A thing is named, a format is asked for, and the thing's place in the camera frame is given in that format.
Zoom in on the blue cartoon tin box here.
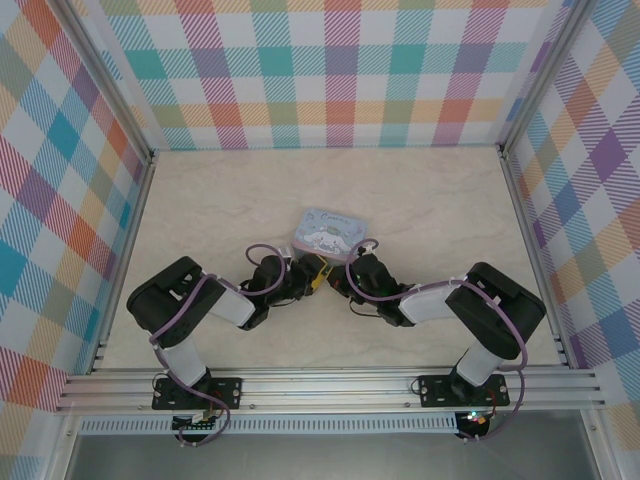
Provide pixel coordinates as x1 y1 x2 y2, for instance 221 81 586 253
291 207 372 266

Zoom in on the small black controller board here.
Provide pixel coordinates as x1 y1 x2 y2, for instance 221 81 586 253
172 412 222 434

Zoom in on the aluminium mounting rail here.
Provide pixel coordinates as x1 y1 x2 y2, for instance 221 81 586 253
54 367 609 414

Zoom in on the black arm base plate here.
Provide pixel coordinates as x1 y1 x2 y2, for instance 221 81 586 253
417 373 511 409
151 377 245 411

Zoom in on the white slotted cable duct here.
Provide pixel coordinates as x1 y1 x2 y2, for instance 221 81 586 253
79 413 459 435

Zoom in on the aluminium frame side rail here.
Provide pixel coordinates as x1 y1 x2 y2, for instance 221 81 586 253
498 144 574 371
87 149 160 374

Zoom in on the aluminium frame post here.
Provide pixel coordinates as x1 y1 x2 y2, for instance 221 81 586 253
498 0 590 157
63 0 157 166

